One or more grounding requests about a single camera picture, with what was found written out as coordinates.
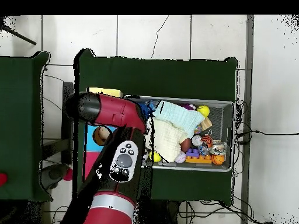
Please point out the mint waffle cloth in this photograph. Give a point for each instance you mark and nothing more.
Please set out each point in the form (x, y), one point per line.
(178, 115)

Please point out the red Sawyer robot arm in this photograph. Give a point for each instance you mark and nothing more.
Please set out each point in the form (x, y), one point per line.
(114, 112)

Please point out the wooden box with three holes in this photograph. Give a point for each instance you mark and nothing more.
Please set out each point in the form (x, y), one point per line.
(90, 144)

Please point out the shallow clear mesh bin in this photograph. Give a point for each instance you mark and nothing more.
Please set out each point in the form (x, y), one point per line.
(198, 166)

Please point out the cream waffle cloth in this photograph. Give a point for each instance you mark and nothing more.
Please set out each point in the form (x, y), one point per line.
(167, 140)

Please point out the crushed silver can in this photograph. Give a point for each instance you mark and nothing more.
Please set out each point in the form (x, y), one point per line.
(196, 140)

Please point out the yellow smiley ball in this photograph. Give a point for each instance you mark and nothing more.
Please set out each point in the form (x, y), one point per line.
(203, 110)

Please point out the small wooden block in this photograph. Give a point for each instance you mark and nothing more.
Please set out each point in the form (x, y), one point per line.
(206, 123)

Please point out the orange striped tiger plush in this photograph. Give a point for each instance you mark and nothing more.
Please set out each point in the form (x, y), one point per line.
(206, 141)

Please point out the orange building block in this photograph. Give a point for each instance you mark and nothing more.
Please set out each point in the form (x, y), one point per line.
(198, 160)

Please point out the small orange basketball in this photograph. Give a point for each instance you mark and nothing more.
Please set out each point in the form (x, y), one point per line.
(217, 159)

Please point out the dark green side tablecloth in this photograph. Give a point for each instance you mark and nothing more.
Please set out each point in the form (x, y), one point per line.
(18, 105)

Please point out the thin black rod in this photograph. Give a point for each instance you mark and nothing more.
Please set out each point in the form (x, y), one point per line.
(18, 35)

